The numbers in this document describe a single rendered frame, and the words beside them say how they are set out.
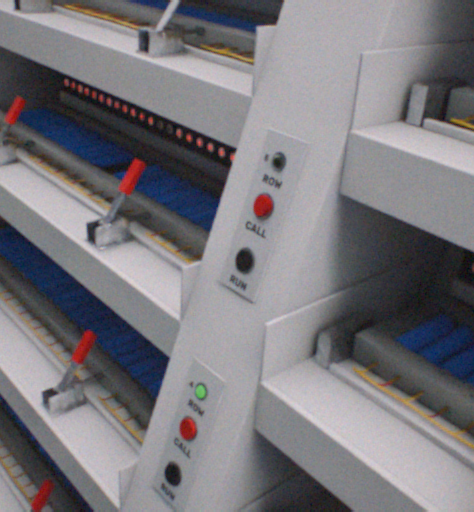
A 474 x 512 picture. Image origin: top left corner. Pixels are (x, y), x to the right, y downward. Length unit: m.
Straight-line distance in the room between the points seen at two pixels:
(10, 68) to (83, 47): 0.37
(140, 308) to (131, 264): 0.05
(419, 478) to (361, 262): 0.17
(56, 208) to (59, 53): 0.17
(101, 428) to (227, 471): 0.22
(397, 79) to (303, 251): 0.13
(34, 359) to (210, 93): 0.41
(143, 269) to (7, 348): 0.27
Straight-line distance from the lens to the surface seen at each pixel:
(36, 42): 0.81
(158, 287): 0.59
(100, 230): 0.65
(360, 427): 0.47
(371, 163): 0.44
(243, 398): 0.50
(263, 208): 0.48
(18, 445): 0.94
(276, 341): 0.48
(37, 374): 0.80
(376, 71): 0.45
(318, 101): 0.47
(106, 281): 0.64
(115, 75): 0.67
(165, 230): 0.67
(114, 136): 0.91
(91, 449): 0.70
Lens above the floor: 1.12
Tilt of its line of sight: 14 degrees down
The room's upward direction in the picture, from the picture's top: 18 degrees clockwise
